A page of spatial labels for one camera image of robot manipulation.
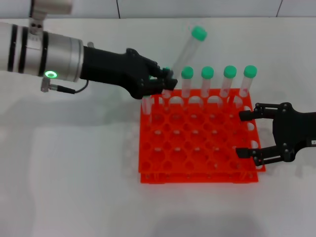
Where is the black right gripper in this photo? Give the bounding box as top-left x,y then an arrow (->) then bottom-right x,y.
236,102 -> 316,166

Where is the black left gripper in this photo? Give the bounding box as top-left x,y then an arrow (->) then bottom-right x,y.
80,45 -> 178,99

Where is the clear tube with green cap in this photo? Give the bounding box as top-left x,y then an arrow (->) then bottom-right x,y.
170,25 -> 208,75
201,66 -> 214,109
159,66 -> 173,111
233,65 -> 258,109
219,65 -> 237,109
181,66 -> 194,109
141,95 -> 153,129

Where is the orange test tube rack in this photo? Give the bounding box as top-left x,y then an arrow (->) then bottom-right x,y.
137,88 -> 267,185

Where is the black cable with metal plug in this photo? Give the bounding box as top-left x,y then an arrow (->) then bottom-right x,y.
40,78 -> 89,95

